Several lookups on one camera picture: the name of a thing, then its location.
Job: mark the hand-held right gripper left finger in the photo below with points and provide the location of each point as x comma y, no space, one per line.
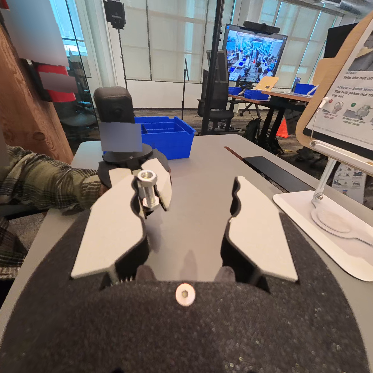
110,230

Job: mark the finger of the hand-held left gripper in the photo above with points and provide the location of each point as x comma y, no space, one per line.
119,177
163,186

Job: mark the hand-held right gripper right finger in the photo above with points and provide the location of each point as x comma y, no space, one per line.
256,233

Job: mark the silver hex nut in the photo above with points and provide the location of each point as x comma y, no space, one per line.
145,184

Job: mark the blue divided plastic bin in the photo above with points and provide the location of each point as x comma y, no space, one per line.
169,145

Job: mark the white tablet stand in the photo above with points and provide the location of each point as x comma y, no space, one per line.
306,209

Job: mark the black rectangular table panel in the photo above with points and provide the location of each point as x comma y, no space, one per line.
276,173

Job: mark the dark backpack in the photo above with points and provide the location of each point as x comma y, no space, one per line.
253,131

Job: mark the wooden pillar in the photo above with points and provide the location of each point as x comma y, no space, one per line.
26,122

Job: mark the black office chair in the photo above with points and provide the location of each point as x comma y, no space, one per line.
217,99

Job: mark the orange traffic cone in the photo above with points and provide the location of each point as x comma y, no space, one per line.
284,131

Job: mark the printed instruction leaflet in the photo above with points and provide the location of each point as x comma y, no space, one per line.
348,180

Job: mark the wooden desk with black legs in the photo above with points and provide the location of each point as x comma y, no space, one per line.
291,96

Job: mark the black light panel on stand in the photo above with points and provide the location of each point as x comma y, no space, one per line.
114,14

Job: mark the small wooden tablet board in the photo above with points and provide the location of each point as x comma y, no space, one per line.
266,83

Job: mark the wooden instruction board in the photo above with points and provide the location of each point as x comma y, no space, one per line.
314,99

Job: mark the red wall-mounted box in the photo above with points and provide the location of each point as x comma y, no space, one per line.
62,96

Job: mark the large wall display screen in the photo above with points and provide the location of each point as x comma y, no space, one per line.
253,55

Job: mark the black metal post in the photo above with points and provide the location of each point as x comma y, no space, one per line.
219,23

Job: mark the black video camera bar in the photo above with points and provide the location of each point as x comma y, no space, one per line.
262,26

